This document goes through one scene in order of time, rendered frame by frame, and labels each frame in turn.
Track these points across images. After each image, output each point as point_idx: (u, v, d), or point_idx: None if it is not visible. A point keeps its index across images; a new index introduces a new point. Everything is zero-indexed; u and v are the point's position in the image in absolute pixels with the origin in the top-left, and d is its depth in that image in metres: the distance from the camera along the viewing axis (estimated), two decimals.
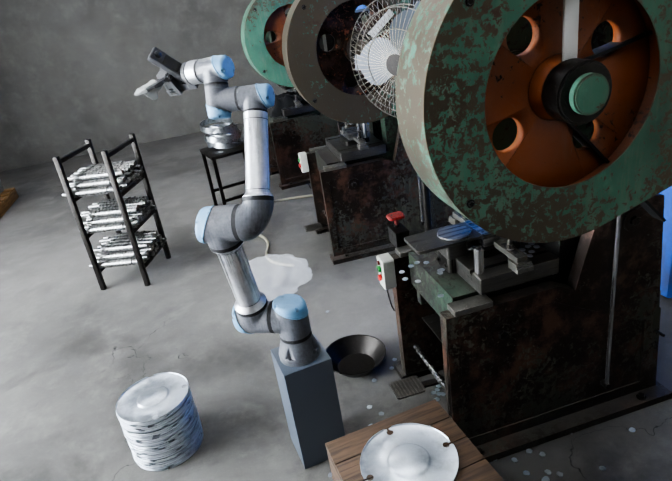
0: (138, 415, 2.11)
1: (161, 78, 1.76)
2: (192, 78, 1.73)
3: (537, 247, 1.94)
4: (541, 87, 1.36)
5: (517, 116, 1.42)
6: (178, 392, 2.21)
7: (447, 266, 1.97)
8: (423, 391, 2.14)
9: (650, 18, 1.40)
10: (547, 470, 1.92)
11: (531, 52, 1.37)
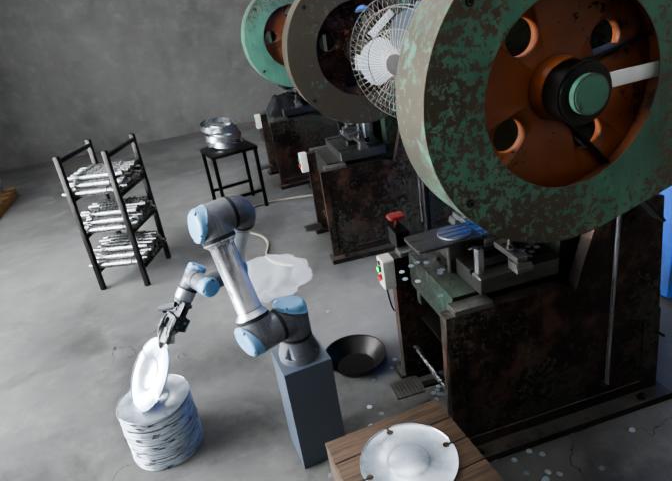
0: (147, 400, 2.12)
1: (164, 316, 2.16)
2: (177, 290, 2.15)
3: (537, 247, 1.94)
4: (573, 58, 1.36)
5: (538, 45, 1.36)
6: (163, 358, 2.13)
7: (447, 266, 1.97)
8: (423, 391, 2.14)
9: (601, 170, 1.53)
10: (547, 470, 1.92)
11: (591, 49, 1.41)
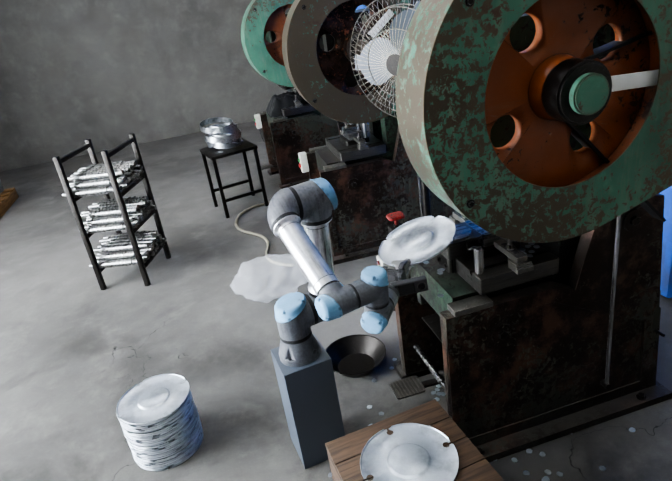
0: (406, 229, 2.03)
1: (401, 271, 1.74)
2: None
3: (537, 247, 1.94)
4: (575, 58, 1.36)
5: (542, 42, 1.36)
6: (396, 258, 1.90)
7: (447, 266, 1.97)
8: (423, 391, 2.14)
9: (594, 176, 1.53)
10: (547, 470, 1.92)
11: (593, 52, 1.41)
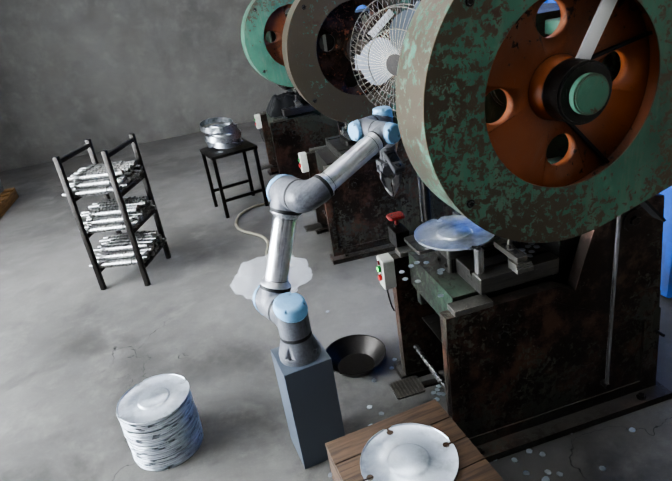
0: (459, 220, 2.06)
1: None
2: None
3: (537, 247, 1.94)
4: (547, 73, 1.35)
5: (513, 92, 1.39)
6: (425, 236, 1.98)
7: (447, 266, 1.97)
8: (423, 391, 2.14)
9: (655, 71, 1.46)
10: (547, 470, 1.92)
11: (551, 38, 1.37)
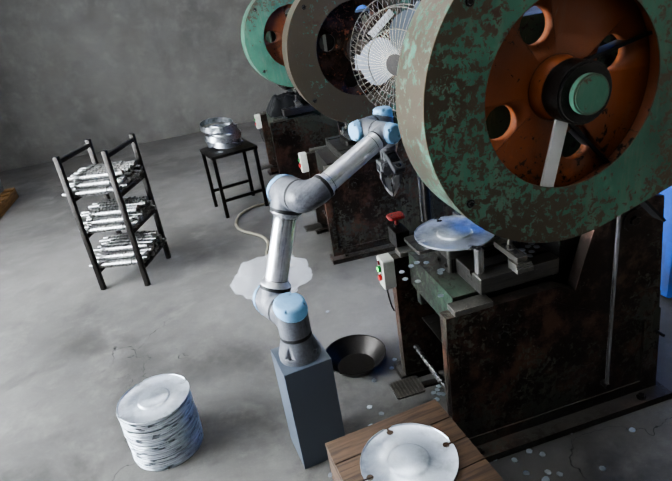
0: (426, 231, 2.01)
1: None
2: None
3: (537, 247, 1.94)
4: None
5: None
6: (460, 245, 1.88)
7: (447, 266, 1.97)
8: (423, 391, 2.14)
9: None
10: (547, 470, 1.92)
11: None
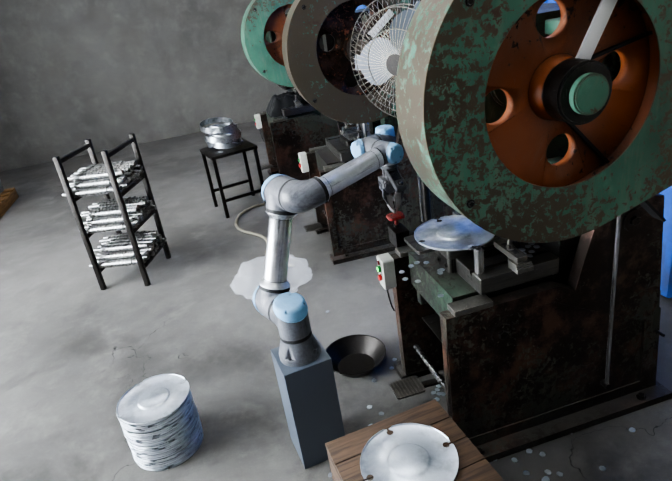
0: (449, 245, 1.89)
1: None
2: None
3: (537, 247, 1.94)
4: (547, 73, 1.35)
5: (513, 92, 1.39)
6: (483, 228, 1.97)
7: (447, 266, 1.97)
8: (423, 391, 2.14)
9: (655, 71, 1.46)
10: (547, 470, 1.92)
11: (551, 38, 1.37)
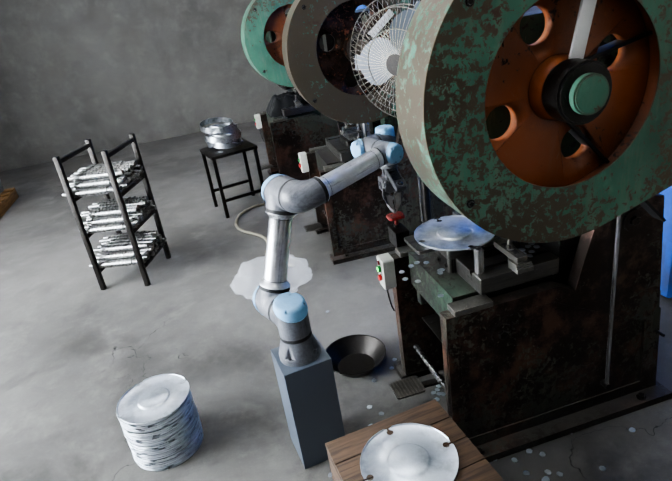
0: (483, 233, 1.93)
1: None
2: None
3: (537, 247, 1.94)
4: (543, 80, 1.36)
5: (513, 105, 1.41)
6: (448, 221, 2.07)
7: (447, 266, 1.97)
8: (423, 391, 2.14)
9: (655, 42, 1.43)
10: (547, 470, 1.92)
11: (540, 44, 1.36)
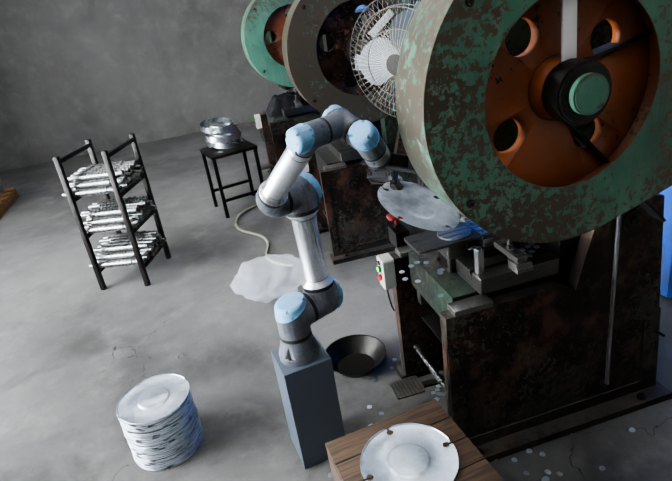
0: (447, 215, 1.78)
1: None
2: None
3: (537, 247, 1.94)
4: (541, 88, 1.37)
5: (517, 117, 1.42)
6: (409, 219, 1.92)
7: (447, 266, 1.97)
8: (423, 391, 2.14)
9: None
10: (547, 470, 1.92)
11: (530, 53, 1.37)
